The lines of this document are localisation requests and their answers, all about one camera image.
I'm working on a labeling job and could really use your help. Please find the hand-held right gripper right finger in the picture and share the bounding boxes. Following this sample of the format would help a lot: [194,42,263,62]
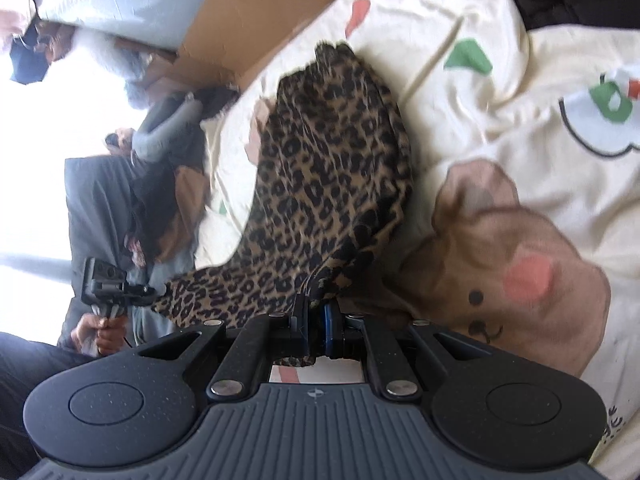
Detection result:
[320,300,494,402]

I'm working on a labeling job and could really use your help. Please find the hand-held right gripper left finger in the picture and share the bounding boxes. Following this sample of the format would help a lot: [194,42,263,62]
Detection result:
[137,294,314,402]

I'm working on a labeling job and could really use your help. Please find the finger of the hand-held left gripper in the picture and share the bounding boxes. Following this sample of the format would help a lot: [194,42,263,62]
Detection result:
[124,282,169,309]

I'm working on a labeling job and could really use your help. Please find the leopard print pants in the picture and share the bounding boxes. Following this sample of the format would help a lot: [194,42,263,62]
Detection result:
[152,42,416,368]

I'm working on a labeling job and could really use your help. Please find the person's left hand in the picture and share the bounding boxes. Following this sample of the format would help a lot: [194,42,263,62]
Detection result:
[71,310,127,357]

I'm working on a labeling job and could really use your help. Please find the grey green garment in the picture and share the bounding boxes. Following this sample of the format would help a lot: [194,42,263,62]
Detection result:
[129,255,197,357]

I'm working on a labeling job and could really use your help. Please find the small floral cloth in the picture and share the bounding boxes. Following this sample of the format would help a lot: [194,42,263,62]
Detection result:
[125,234,147,267]

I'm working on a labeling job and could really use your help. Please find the dark grey pillow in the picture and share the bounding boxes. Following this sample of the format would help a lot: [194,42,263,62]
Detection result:
[59,156,147,352]

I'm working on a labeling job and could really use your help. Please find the black garment pile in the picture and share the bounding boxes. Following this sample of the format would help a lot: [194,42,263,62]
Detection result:
[129,85,242,262]

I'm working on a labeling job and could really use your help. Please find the brown garment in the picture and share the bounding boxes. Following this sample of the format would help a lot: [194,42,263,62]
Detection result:
[155,165,212,262]

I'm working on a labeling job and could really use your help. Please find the person's dark trousers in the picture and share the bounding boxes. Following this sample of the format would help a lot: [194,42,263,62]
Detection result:
[0,330,97,480]

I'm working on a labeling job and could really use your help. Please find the grey neck pillow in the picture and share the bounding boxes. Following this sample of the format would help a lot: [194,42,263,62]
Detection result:
[130,100,204,162]

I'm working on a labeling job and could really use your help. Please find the black object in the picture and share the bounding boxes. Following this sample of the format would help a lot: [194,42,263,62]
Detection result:
[9,22,51,86]

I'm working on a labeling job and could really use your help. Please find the cream bear print bed sheet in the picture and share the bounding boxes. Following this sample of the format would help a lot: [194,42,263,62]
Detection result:
[192,0,640,480]

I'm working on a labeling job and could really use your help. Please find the brown cardboard sheet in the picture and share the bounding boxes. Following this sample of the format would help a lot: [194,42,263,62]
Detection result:
[115,0,382,92]

